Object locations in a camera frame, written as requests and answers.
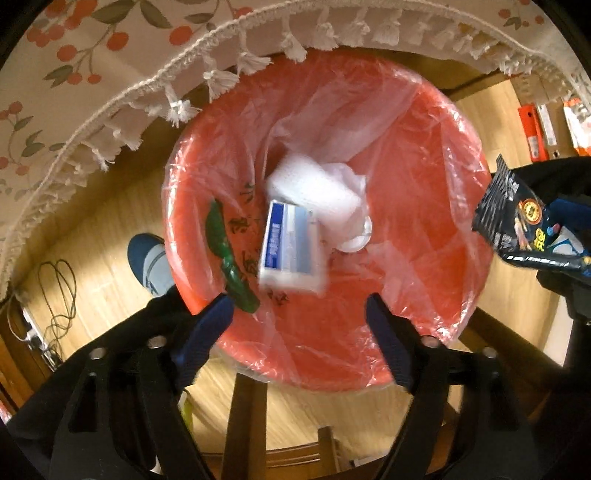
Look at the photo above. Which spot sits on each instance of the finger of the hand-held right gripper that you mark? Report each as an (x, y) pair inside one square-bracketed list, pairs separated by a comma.
[(576, 211), (570, 295)]

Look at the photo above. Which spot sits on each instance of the floral fringed tablecloth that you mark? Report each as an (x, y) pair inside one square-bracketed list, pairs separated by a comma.
[(115, 27)]

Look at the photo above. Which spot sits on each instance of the white blue box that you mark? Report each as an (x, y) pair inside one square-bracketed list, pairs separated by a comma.
[(291, 249)]

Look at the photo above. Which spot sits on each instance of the clear plastic bin liner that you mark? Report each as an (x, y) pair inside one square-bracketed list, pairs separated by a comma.
[(323, 120)]

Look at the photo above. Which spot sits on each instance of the wooden chair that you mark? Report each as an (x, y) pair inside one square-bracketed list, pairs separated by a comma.
[(242, 415)]

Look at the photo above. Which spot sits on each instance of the wooden cabinet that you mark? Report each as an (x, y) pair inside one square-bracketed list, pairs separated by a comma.
[(14, 364)]

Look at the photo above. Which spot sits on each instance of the red trash bin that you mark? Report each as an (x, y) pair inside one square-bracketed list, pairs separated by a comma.
[(415, 230)]

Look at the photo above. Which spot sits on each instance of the white power strip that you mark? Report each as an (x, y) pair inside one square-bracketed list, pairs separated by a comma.
[(36, 337)]

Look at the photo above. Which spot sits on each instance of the white paper wad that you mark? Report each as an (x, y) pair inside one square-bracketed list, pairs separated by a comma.
[(309, 184)]

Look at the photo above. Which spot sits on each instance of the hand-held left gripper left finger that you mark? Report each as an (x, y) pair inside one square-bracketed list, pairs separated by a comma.
[(203, 332)]

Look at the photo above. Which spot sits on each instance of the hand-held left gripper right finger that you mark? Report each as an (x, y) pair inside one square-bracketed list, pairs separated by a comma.
[(390, 341)]

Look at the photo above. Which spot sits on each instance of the black snack packet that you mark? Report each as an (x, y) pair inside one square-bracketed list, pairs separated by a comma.
[(508, 217)]

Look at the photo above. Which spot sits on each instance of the white plastic cup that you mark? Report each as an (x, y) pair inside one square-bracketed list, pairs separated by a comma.
[(356, 237)]

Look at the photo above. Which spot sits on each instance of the green wrapper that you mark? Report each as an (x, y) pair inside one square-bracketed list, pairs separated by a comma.
[(217, 235)]

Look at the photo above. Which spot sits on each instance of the person's left leg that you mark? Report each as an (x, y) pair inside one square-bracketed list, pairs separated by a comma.
[(115, 323)]

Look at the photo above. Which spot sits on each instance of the orange file folder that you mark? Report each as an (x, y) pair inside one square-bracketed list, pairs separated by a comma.
[(532, 134)]

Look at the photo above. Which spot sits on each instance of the blue grey shoe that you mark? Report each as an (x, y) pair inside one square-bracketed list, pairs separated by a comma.
[(147, 263)]

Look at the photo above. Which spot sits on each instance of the orange and white binders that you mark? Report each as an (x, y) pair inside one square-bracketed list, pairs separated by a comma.
[(554, 131)]

